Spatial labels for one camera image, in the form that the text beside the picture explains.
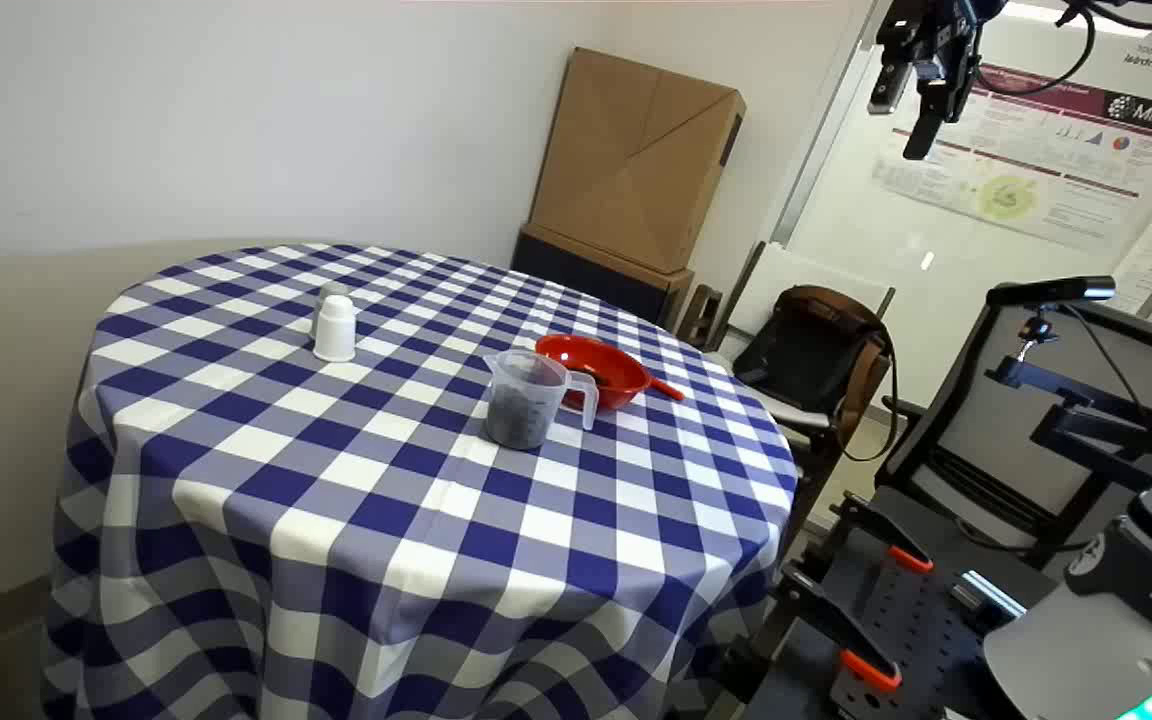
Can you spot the black bag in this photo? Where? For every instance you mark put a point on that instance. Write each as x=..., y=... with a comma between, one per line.
x=803, y=360

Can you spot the red plastic bowl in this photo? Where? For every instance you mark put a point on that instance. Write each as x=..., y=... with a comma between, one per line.
x=597, y=360

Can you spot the black mesh office chair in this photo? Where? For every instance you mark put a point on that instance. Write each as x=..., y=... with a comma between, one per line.
x=989, y=424

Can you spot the brown wooden chair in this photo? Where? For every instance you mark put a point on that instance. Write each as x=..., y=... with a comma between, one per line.
x=875, y=386

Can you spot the blue black camera stand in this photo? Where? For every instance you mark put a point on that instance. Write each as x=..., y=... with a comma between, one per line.
x=1097, y=424

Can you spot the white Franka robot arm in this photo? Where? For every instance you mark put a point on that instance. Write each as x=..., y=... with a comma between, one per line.
x=1139, y=612

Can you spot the large glass whiteboard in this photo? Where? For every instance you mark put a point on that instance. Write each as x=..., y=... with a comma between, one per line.
x=897, y=292

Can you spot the black stereo camera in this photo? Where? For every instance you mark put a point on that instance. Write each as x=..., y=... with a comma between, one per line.
x=1048, y=288

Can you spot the blue white checkered tablecloth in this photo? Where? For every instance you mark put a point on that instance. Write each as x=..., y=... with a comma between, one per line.
x=339, y=533

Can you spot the large brown cardboard box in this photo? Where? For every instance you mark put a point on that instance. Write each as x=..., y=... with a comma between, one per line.
x=628, y=163

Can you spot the red cylindrical object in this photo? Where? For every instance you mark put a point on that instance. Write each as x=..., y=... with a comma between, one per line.
x=665, y=388

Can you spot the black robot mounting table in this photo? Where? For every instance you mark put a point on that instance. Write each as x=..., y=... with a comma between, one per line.
x=920, y=626

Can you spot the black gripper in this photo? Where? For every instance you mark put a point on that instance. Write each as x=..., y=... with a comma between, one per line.
x=932, y=42

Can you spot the wall poster with magenta header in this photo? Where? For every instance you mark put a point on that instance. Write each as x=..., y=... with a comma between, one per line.
x=1040, y=174

